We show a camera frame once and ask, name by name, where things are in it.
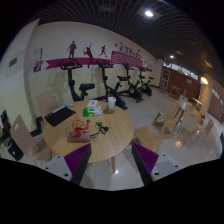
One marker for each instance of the pink power strip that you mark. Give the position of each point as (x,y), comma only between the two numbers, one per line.
(81,137)

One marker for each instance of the green tissue pack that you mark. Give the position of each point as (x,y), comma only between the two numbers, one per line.
(90,112)

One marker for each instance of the black laptop sleeve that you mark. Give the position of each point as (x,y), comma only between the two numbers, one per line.
(56,117)

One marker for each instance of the black charger with cable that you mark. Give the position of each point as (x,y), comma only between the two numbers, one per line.
(101,129)

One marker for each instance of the wooden chair behind table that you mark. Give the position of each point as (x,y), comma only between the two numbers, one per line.
(46,103)

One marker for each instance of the white box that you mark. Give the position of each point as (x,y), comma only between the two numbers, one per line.
(92,103)

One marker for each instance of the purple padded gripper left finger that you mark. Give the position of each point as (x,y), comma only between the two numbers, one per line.
(72,166)

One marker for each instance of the wooden stool right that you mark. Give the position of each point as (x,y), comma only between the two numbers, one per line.
(150,138)

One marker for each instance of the round table far right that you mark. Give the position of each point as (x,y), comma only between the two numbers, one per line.
(183,107)

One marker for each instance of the wooden chair left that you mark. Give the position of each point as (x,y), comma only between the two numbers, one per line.
(34,149)

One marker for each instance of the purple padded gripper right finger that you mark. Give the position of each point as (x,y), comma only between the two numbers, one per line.
(153,166)

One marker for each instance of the white paper roll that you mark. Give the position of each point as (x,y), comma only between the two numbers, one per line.
(111,103)

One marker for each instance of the round wooden table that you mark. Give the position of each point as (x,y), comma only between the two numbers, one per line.
(104,146)

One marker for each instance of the blue orange pen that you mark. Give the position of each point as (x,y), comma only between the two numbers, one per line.
(69,105)

